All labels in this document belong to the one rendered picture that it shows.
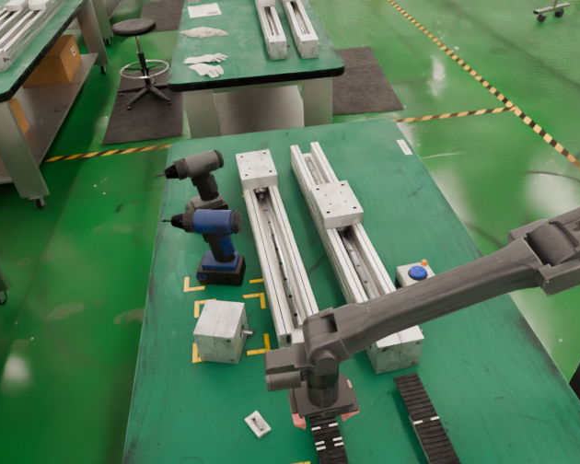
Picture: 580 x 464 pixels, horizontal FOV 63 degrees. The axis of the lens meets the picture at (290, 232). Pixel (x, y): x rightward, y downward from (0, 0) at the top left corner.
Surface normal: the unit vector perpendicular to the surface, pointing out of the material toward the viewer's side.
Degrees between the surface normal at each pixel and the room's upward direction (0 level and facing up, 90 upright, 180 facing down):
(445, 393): 0
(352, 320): 21
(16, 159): 90
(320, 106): 90
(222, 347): 90
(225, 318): 0
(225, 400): 0
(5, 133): 90
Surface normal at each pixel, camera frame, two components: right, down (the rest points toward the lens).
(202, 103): 0.11, 0.62
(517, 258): -0.41, -0.69
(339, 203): -0.06, -0.77
